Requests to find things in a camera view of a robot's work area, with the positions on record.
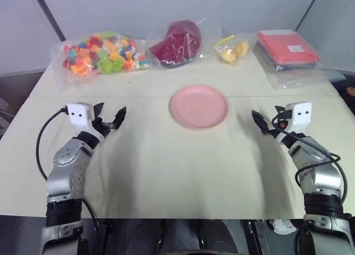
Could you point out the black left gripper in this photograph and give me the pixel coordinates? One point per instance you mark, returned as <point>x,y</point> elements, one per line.
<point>100,127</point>

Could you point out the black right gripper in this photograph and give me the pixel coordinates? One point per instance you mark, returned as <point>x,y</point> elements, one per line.
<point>280,124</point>

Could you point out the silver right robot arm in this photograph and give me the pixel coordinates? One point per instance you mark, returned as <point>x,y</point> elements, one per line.
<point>324,180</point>

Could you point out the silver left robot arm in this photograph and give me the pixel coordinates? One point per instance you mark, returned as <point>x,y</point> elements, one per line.
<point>63,177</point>

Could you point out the pink round plate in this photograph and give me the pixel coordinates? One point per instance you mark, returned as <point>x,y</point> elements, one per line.
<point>199,106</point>

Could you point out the bag of yellow items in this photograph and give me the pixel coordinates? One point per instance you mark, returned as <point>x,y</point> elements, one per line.
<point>231,52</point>

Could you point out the clear bag of folded cloths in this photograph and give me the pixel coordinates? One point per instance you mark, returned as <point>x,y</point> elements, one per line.
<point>294,72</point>

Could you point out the clear bag of colourful blocks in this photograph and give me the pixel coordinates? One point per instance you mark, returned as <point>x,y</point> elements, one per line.
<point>102,55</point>

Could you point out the cream tablecloth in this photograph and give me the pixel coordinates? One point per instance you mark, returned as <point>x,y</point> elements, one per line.
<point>155,160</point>

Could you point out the red folded cloth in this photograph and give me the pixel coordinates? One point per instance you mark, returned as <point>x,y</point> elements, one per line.
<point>285,45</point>

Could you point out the dark object beside table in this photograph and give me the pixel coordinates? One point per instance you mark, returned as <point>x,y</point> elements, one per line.
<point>345,88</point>

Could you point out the clear plastic bag around cap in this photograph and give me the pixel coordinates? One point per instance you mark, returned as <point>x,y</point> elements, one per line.
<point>208,41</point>

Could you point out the dark red cap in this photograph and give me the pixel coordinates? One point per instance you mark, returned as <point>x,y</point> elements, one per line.
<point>180,41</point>

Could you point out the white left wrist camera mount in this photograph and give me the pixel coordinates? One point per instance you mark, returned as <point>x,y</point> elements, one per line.
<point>80,113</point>

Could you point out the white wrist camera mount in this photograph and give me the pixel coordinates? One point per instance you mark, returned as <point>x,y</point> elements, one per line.
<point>80,113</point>
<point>301,115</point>

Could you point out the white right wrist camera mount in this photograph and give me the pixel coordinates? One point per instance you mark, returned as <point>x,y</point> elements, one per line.
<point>301,115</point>

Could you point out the dark wall divider strip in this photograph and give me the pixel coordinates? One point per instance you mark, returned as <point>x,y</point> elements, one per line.
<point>308,9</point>
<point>50,16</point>

